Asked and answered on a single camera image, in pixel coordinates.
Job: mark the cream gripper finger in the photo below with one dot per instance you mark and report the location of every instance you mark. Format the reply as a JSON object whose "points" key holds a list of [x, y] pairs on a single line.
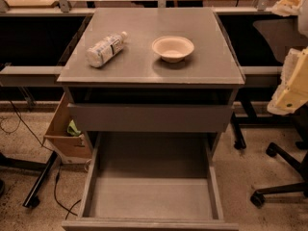
{"points": [[292, 92]]}

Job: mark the clear plastic bottle white label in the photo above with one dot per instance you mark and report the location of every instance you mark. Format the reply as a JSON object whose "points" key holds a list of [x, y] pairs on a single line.
{"points": [[105, 49]]}

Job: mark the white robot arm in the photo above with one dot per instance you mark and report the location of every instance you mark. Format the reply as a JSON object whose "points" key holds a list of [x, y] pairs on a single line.
{"points": [[294, 7]]}

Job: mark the grey drawer cabinet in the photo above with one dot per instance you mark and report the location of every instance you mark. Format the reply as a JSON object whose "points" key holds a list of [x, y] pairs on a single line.
{"points": [[138, 76]]}

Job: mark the open grey middle drawer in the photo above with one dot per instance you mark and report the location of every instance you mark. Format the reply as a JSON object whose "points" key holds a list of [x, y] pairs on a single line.
{"points": [[151, 182]]}

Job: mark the closed grey top drawer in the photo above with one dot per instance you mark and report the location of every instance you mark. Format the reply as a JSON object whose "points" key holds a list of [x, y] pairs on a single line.
{"points": [[150, 118]]}

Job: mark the white paper bowl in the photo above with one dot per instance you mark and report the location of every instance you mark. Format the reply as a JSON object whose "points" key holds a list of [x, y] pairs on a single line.
{"points": [[172, 49]]}

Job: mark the green cloth in box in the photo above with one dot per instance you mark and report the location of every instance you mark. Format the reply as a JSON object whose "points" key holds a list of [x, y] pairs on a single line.
{"points": [[72, 129]]}

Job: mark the cardboard box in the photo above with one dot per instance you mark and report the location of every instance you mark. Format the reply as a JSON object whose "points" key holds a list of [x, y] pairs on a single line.
{"points": [[72, 149]]}

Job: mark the black table leg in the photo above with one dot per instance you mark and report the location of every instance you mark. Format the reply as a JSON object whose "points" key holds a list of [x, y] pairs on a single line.
{"points": [[32, 199]]}

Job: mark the grey metal frame rail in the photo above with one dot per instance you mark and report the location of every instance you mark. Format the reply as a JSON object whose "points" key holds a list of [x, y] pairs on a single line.
{"points": [[30, 76]]}

